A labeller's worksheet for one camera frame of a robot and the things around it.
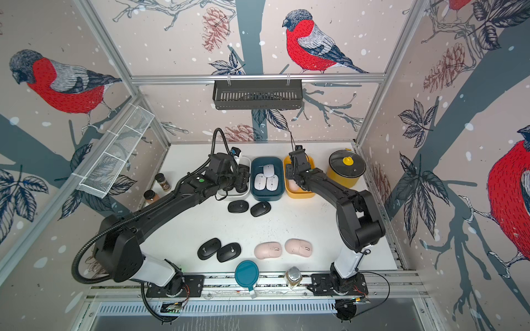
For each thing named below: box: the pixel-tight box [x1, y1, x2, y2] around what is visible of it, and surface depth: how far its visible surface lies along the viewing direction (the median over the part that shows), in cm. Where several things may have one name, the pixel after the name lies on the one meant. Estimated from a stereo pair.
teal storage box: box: [250, 156, 286, 203], surface depth 105 cm
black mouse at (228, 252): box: [216, 242, 241, 263], surface depth 81 cm
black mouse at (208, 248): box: [197, 237, 222, 260], surface depth 83 cm
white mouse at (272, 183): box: [266, 174, 279, 192], surface depth 102 cm
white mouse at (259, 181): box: [253, 173, 267, 191], surface depth 103 cm
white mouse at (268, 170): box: [263, 164, 275, 178], surface depth 106 cm
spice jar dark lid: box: [154, 172, 166, 183], surface depth 97 cm
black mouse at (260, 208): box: [249, 201, 272, 218], surface depth 94 cm
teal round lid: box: [234, 259, 260, 299], surface depth 71 cm
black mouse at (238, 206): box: [227, 199, 250, 214], surface depth 94 cm
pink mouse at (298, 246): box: [284, 238, 313, 258], surface depth 82 cm
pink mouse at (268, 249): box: [253, 241, 283, 260], surface depth 82 cm
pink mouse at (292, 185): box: [288, 179, 301, 192], surface depth 102 cm
